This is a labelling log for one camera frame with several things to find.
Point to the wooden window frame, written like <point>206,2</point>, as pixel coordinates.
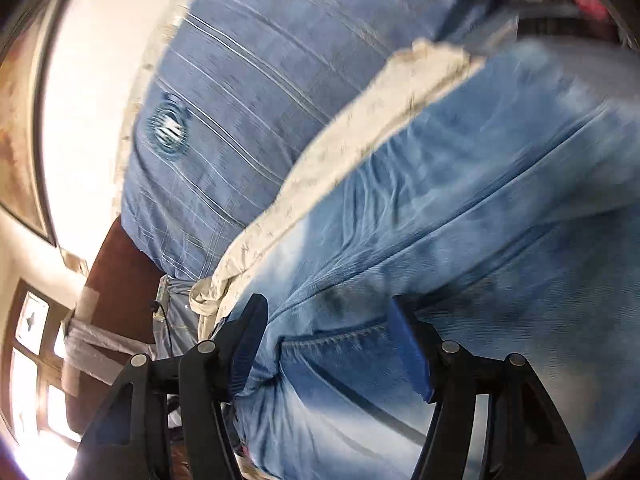
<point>33,402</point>

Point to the framed wall picture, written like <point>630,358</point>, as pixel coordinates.
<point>22,190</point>

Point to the blue denim jeans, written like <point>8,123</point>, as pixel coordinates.
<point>509,212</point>

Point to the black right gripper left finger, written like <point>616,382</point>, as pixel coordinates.
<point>129,437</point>

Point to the cream leaf-print sheet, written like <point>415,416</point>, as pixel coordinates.
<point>404,80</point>

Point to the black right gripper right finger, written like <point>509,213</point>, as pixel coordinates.
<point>526,437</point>

